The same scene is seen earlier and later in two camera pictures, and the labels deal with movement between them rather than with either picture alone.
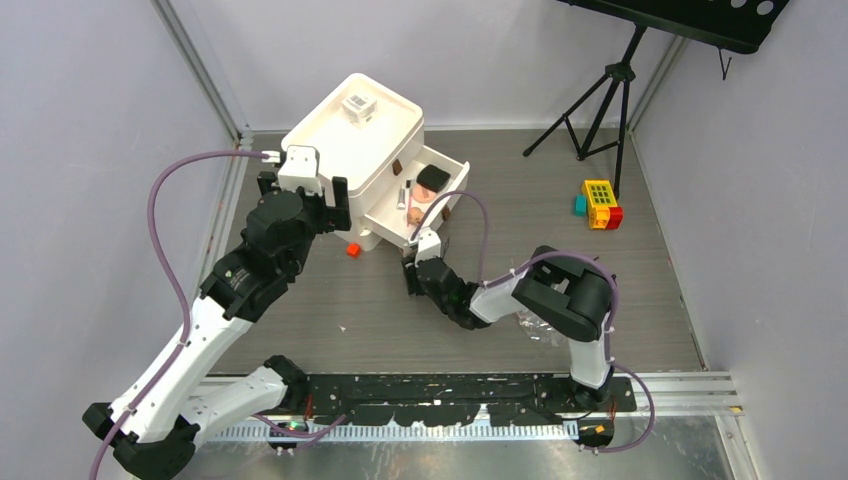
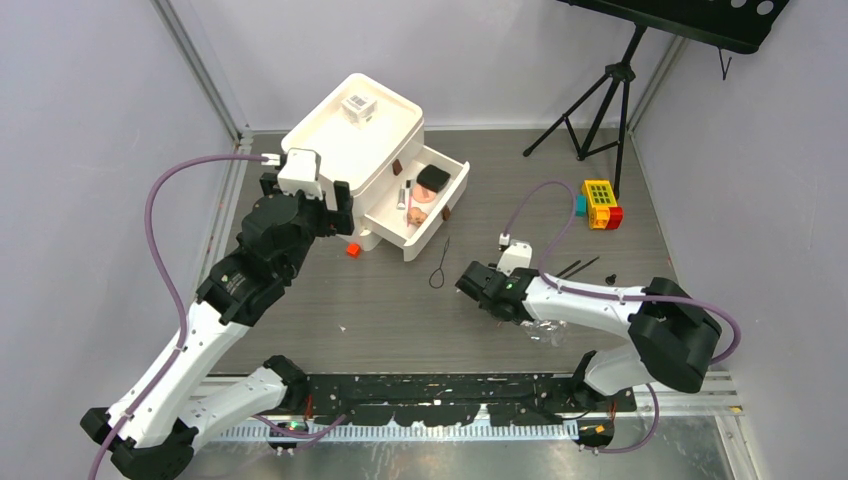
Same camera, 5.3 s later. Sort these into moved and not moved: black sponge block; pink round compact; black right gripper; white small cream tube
Moved: black right gripper
Not moved: white small cream tube; pink round compact; black sponge block
